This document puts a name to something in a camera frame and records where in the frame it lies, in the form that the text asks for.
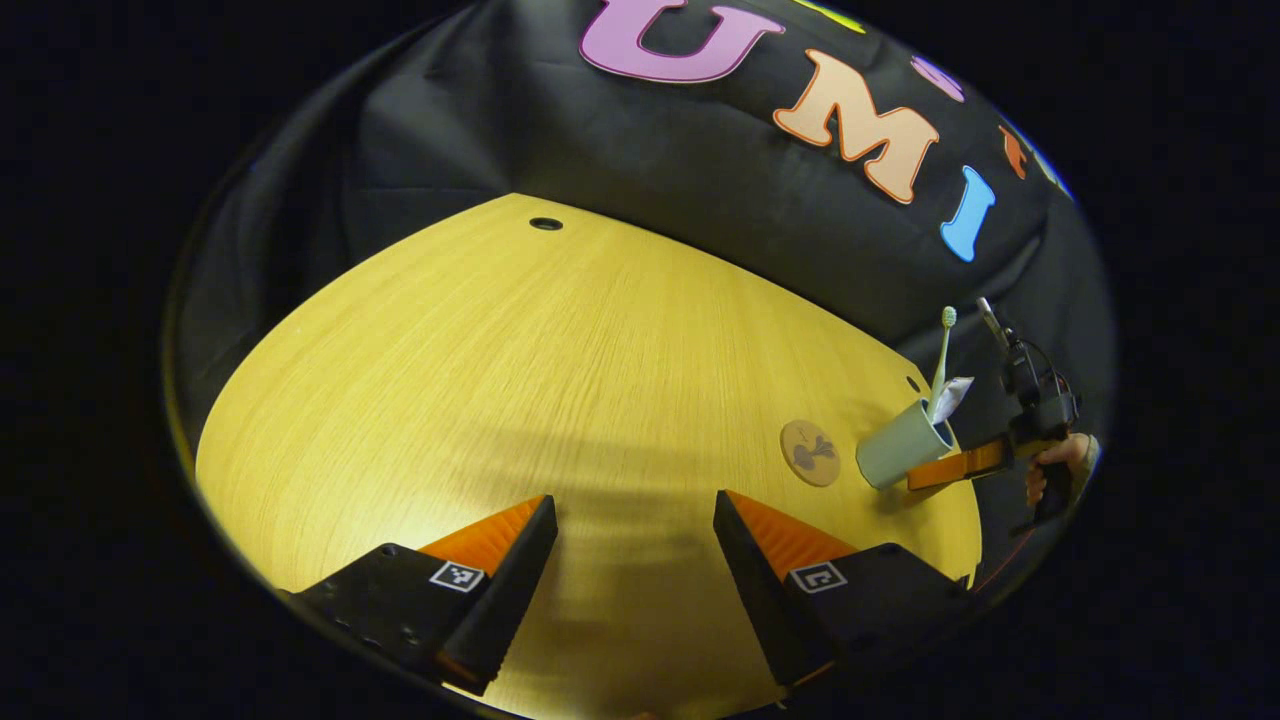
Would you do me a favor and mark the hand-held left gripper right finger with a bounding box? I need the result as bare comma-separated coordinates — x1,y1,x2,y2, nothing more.
713,490,976,689

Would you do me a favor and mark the black backdrop cloth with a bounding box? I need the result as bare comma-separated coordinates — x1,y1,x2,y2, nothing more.
170,0,1116,561

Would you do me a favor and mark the round brown coaster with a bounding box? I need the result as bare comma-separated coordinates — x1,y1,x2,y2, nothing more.
780,419,842,488

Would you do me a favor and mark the pale green toothbrush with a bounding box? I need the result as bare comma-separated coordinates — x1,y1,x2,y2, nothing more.
930,306,958,401

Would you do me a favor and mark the white toothpaste tube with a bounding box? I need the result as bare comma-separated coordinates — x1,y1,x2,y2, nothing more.
926,377,975,426

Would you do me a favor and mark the pale cup with wooden handle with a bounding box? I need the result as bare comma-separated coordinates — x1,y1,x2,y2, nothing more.
855,398,956,491

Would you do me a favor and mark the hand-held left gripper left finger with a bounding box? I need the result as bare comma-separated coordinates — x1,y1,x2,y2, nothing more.
283,494,559,697

